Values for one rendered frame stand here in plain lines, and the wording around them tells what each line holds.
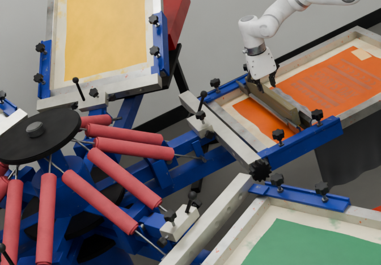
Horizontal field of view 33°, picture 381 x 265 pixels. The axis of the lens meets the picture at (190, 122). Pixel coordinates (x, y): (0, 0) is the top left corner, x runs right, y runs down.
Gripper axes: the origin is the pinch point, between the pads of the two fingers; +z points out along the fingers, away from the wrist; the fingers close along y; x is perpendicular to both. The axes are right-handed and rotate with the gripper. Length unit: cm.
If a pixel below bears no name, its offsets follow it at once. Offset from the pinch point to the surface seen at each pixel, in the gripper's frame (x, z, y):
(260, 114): 4.0, 13.3, -4.4
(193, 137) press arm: -2.8, 4.8, -34.6
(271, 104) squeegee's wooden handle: -3.4, 6.7, -1.3
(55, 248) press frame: -23, 7, -96
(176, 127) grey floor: 192, 109, -3
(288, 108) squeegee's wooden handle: -17.2, 2.9, -0.8
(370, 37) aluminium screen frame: 14, 10, 56
